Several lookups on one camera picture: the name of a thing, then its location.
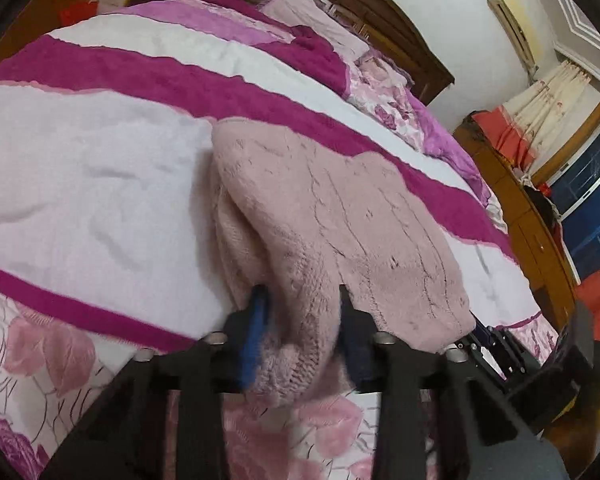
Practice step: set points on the floral cream curtain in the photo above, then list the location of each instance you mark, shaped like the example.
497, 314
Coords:
548, 101

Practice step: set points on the red bag on floor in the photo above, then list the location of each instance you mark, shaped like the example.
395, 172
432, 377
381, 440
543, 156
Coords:
78, 12

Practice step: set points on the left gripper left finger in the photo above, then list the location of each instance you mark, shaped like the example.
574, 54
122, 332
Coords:
122, 435

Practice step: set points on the lilac ruffled pillow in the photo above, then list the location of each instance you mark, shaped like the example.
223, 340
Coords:
306, 13

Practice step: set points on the dark window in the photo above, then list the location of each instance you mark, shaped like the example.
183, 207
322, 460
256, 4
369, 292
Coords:
572, 177

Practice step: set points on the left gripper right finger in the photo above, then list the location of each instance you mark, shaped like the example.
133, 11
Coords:
443, 397

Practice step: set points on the floral pink quilt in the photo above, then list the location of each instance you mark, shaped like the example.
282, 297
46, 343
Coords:
377, 89

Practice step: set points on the striped magenta white bedspread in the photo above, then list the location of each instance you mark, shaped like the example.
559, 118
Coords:
107, 241

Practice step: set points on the wall air conditioner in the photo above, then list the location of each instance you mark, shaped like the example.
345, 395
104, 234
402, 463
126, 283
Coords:
516, 24

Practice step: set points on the red cloth on cabinet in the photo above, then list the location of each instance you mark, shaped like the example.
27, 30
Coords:
509, 135

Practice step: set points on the dark wooden headboard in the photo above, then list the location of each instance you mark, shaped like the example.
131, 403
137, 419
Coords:
387, 28

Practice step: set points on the wooden side cabinet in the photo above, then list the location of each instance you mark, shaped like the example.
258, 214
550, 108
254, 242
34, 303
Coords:
551, 282

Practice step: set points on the pink knitted sweater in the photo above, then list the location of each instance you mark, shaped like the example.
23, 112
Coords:
309, 223

